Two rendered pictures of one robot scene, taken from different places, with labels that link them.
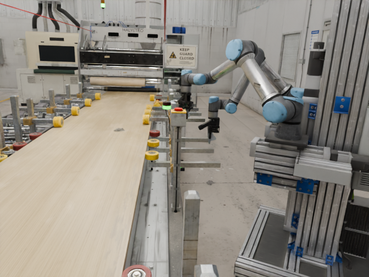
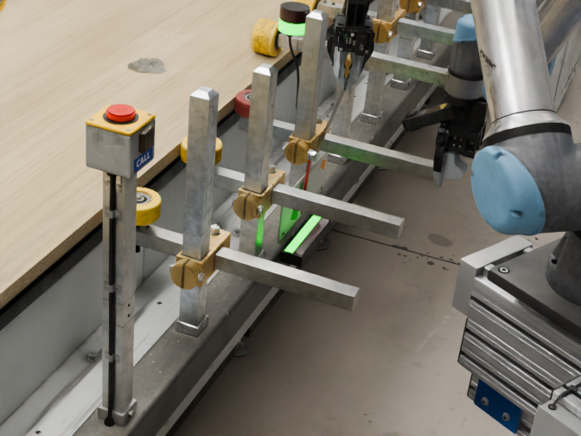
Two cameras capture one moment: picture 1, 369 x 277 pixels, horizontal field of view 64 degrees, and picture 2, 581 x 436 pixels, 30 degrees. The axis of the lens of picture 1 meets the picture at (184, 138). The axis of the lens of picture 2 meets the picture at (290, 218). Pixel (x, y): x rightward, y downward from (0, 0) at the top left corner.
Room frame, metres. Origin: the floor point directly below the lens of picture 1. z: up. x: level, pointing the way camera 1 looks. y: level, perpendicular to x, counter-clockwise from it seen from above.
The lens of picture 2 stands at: (0.26, -0.71, 1.86)
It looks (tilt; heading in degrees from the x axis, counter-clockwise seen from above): 31 degrees down; 24
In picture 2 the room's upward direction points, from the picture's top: 6 degrees clockwise
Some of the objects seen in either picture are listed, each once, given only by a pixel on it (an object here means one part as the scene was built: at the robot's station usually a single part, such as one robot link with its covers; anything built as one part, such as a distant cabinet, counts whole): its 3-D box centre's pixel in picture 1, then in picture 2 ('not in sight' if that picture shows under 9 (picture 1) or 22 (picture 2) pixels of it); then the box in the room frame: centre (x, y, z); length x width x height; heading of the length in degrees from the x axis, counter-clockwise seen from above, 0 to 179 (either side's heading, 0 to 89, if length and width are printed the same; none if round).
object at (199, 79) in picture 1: (198, 79); not in sight; (2.02, -0.08, 1.32); 0.11 x 0.11 x 0.08; 43
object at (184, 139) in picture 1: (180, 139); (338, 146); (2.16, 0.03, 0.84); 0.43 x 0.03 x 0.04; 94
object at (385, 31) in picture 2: not in sight; (386, 25); (2.64, 0.13, 0.95); 0.13 x 0.06 x 0.05; 4
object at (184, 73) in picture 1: (186, 77); not in sight; (2.08, 0.00, 1.32); 0.09 x 0.08 x 0.11; 43
